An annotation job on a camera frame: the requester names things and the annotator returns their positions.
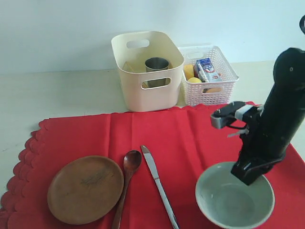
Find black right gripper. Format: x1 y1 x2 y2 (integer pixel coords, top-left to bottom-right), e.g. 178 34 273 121
231 95 302 186

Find pale green ceramic bowl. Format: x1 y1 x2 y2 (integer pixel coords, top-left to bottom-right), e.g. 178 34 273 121
195 162 275 229

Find silver table knife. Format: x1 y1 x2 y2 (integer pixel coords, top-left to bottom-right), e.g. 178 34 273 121
140 145 180 229

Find yellow lemon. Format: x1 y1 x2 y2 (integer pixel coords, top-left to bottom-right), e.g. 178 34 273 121
187 77 202 83

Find blue white milk carton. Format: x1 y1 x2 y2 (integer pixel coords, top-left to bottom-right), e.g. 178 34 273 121
194 58 222 83

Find brown wooden spoon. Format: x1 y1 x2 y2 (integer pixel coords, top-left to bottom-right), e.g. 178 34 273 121
112 150 142 229

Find yellow cheese wedge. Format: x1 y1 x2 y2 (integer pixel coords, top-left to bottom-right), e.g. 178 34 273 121
183 64 194 80

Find stainless steel cup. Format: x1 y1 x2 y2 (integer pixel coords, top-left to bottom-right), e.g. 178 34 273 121
144 57 169 88

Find brown wooden plate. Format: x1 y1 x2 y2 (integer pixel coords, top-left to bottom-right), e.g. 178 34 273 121
47 156 124 225

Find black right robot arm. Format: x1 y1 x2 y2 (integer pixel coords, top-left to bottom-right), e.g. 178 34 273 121
231 48 305 185

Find white woven plastic basket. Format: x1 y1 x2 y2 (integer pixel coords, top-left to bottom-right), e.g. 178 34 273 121
178 45 239 106

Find cream plastic bin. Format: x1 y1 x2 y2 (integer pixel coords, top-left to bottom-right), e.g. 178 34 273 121
111 31 184 112

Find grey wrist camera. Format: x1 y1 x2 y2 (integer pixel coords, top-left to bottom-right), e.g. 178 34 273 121
210 101 264 137

